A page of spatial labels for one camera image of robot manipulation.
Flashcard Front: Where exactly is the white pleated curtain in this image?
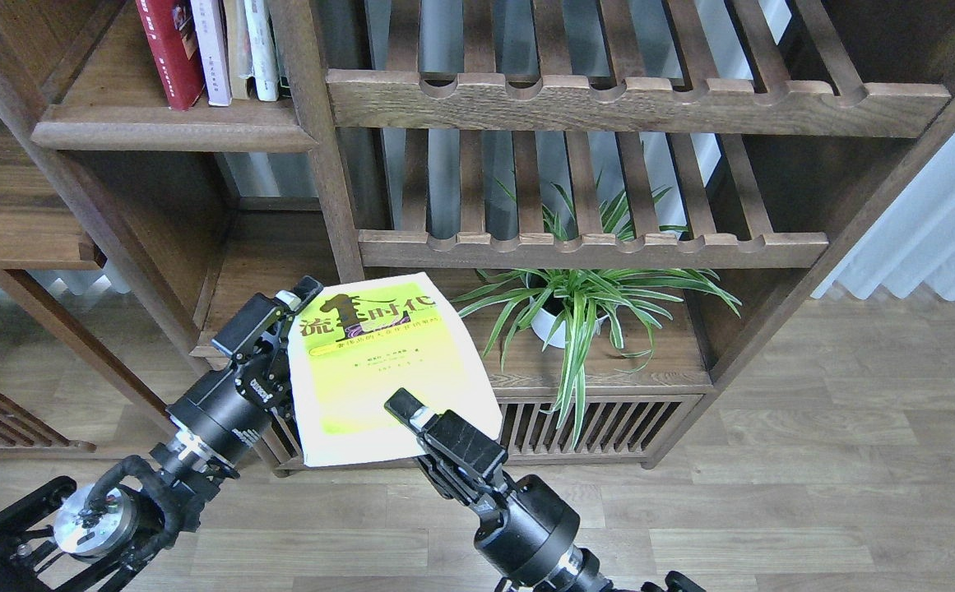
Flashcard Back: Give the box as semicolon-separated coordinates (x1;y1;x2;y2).
813;134;955;301

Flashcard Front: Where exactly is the green spider plant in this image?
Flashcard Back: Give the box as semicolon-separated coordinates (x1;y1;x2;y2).
452;169;743;449

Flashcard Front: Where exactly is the upright dark green book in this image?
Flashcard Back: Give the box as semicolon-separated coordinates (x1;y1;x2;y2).
273;37;292;98

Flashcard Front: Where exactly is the white lavender cover book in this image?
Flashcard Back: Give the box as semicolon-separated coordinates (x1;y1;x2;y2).
191;0;232;106

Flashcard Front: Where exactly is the red cover book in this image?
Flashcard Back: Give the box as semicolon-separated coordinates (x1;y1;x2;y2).
136;0;204;111

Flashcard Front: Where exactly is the white plant pot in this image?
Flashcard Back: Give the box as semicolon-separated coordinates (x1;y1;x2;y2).
531;294;608;349

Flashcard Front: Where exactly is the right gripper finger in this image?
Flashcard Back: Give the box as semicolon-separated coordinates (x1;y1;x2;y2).
384;387;508;486

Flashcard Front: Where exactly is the yellow green cover book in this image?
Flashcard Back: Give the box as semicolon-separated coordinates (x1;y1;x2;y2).
288;273;503;468

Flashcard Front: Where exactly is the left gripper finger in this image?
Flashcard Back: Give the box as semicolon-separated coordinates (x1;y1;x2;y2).
211;275;324;363

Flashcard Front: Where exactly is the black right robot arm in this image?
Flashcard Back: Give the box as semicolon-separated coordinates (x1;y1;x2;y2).
384;388;615;591

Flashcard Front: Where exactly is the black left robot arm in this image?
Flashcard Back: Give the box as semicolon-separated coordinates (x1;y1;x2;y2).
0;276;322;591

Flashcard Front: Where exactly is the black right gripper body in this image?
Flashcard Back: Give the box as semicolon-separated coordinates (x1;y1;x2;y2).
415;452;580;589

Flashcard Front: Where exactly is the upright white book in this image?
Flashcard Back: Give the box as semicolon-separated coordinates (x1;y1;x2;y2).
244;1;280;102

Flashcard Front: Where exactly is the upright beige book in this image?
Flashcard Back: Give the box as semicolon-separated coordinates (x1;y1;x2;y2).
222;0;254;101

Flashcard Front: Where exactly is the dark wooden bookshelf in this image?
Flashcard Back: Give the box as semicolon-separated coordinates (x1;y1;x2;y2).
0;1;955;468

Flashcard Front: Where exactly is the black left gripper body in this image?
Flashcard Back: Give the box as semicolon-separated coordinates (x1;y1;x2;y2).
167;329;290;469

